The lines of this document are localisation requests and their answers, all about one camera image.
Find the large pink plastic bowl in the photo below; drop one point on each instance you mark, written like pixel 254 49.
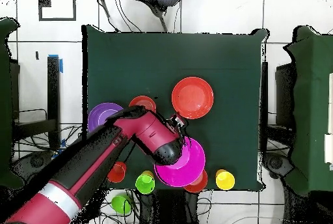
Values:
pixel 192 166

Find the green plastic cup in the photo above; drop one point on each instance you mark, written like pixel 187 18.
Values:
pixel 144 183

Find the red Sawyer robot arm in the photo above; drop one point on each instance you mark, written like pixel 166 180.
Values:
pixel 145 130

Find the blue tape strip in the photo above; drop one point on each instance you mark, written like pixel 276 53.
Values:
pixel 61 66

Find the black stand base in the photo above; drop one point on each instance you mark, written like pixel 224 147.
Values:
pixel 275 162
pixel 36 162

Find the green round object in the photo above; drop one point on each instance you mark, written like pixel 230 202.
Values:
pixel 119 203

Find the large orange plastic bowl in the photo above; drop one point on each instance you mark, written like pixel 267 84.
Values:
pixel 192 99

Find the black metal frame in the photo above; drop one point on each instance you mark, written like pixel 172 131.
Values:
pixel 53 91

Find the purple plastic bowl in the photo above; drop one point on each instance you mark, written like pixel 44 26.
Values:
pixel 97 114

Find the dark green tablecloth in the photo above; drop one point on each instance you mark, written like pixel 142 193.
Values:
pixel 5 104
pixel 312 104
pixel 145 60

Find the yellow plastic cup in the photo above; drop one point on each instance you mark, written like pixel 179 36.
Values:
pixel 148 173
pixel 225 181

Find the light orange plastic cup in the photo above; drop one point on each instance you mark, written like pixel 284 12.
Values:
pixel 219 171

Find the small orange plastic bowl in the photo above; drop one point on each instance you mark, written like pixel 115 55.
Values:
pixel 200 186
pixel 143 101

